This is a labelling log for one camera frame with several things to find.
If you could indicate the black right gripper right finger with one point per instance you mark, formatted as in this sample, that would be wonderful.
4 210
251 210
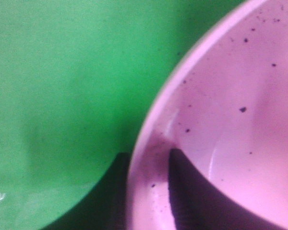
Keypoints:
197 205

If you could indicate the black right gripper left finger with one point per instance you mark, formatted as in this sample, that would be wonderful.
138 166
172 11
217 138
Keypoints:
104 207

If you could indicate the pink speckled plate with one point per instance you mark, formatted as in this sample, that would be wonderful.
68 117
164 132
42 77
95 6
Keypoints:
226 107

